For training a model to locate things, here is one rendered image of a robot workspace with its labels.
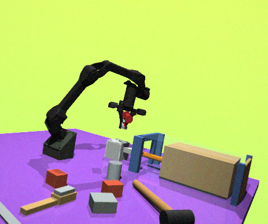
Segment black-headed mallet with wooden handle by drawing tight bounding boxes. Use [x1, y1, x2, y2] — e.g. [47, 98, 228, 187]
[132, 180, 195, 224]

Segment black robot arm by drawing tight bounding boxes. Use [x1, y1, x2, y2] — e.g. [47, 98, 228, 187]
[44, 60, 150, 142]

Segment grey cylinder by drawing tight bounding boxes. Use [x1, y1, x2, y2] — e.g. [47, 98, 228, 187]
[106, 161, 122, 181]

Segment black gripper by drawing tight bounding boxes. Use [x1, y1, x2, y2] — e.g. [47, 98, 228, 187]
[108, 94, 146, 125]

